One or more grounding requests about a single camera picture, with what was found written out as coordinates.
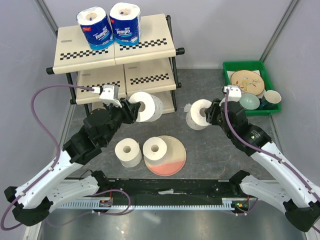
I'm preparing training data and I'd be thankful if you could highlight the beige and pink plate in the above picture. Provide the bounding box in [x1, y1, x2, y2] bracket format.
[144, 135, 187, 177]

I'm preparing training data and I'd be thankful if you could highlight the purple cable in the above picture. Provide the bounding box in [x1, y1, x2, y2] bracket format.
[223, 89, 320, 233]
[0, 84, 132, 231]

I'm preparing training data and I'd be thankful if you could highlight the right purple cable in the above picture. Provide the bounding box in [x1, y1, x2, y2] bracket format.
[223, 89, 320, 233]

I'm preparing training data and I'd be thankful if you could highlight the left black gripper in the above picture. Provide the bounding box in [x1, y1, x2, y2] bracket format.
[102, 97, 141, 146]

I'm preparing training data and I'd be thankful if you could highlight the green plastic bin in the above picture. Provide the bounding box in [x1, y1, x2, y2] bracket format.
[222, 60, 281, 117]

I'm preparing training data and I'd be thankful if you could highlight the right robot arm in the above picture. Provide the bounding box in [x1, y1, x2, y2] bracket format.
[200, 99, 320, 232]

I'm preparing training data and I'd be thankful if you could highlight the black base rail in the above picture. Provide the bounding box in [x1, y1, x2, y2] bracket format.
[96, 178, 248, 207]

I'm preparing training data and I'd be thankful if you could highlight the beige plate with bird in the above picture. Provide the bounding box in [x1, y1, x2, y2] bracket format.
[230, 70, 265, 96]

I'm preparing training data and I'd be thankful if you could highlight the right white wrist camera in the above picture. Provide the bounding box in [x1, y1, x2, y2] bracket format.
[222, 85, 242, 102]

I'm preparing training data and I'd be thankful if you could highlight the light teal ceramic bowl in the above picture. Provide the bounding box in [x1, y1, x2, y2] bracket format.
[239, 93, 260, 110]

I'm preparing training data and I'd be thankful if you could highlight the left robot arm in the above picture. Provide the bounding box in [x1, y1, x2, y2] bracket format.
[4, 98, 141, 227]

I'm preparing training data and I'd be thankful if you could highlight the plain white roll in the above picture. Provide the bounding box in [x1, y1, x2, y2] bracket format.
[142, 137, 168, 167]
[114, 138, 142, 168]

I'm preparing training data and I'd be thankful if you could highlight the blue paper towel roll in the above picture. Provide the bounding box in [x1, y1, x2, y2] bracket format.
[109, 2, 141, 46]

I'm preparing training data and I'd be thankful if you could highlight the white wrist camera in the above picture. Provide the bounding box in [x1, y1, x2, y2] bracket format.
[92, 84, 122, 108]
[222, 85, 242, 102]

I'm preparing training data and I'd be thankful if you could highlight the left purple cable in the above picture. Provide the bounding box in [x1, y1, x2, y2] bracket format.
[0, 84, 132, 231]

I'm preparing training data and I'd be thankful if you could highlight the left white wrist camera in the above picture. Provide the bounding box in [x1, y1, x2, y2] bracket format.
[92, 84, 122, 108]

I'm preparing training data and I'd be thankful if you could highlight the white roll with pink core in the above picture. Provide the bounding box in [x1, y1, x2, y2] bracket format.
[184, 99, 212, 131]

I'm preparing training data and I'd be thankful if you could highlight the white roll with dotted print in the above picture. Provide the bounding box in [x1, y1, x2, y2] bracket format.
[129, 91, 164, 123]

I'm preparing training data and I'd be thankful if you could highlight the beige three-tier shelf rack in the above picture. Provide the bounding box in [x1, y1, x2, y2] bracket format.
[46, 13, 185, 114]

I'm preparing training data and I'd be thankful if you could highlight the dark teal mug white inside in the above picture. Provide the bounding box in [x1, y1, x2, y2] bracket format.
[258, 90, 282, 110]

